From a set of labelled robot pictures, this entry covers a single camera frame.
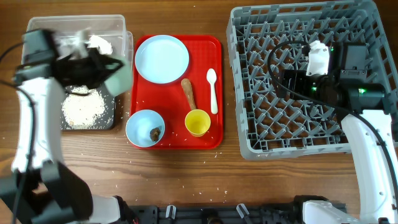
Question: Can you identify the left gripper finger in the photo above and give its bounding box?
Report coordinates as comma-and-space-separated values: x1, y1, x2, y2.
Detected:
98, 55, 124, 73
84, 75, 108, 90

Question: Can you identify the green bowl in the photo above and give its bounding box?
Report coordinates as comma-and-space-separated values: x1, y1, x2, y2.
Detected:
104, 55, 133, 96

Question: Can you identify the white tissue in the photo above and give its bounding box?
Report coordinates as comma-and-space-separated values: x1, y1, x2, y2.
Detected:
88, 35, 113, 55

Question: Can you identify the white rice pile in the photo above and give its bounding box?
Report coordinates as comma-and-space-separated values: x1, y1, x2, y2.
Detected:
62, 86, 105, 129

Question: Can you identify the large light blue plate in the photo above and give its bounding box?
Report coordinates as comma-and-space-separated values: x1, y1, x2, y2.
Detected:
135, 35, 190, 84

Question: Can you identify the small light blue bowl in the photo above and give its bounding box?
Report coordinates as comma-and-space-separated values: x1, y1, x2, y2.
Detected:
126, 110, 165, 148

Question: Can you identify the brown food lump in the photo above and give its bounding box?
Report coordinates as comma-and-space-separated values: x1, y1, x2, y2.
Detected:
150, 127, 162, 142

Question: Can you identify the white plastic spoon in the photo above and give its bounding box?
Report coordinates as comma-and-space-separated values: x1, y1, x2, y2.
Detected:
206, 68, 218, 114

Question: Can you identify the yellow plastic cup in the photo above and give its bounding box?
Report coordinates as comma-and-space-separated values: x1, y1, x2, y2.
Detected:
185, 109, 211, 137

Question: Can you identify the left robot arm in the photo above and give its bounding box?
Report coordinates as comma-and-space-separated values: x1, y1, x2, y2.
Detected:
1, 29, 139, 223

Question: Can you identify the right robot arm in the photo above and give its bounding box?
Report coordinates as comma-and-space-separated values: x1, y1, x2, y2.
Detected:
271, 40, 397, 223

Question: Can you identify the black waste tray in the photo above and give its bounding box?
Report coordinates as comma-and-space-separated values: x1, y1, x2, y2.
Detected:
60, 86, 115, 130

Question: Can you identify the grey dishwasher rack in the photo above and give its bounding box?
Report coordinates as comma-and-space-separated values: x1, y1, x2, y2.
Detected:
226, 1, 397, 160

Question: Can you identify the clear plastic bin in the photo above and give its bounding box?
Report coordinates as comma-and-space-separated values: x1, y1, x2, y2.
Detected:
21, 14, 134, 81

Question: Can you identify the brown carrot-shaped food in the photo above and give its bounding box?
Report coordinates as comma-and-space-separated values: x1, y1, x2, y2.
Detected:
181, 78, 197, 110

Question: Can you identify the red serving tray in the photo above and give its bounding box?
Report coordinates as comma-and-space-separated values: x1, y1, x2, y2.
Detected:
130, 35, 223, 150

